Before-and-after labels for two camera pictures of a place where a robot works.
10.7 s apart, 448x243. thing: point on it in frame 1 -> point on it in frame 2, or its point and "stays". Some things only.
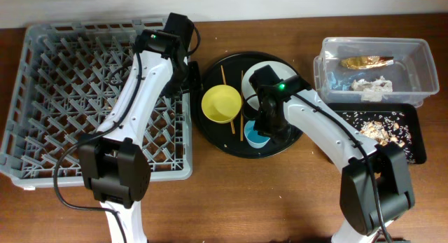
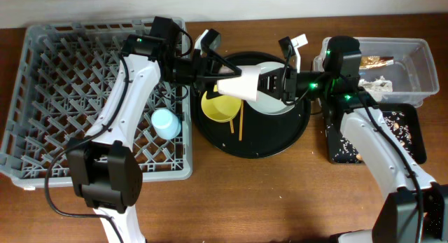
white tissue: x=372 y=91 stays
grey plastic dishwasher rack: x=68 y=78 stays
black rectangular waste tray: x=396 y=123 stays
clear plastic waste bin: x=389 y=71 stays
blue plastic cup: x=257 y=141 -> x=166 y=124
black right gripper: x=260 y=124 -> x=278 y=92
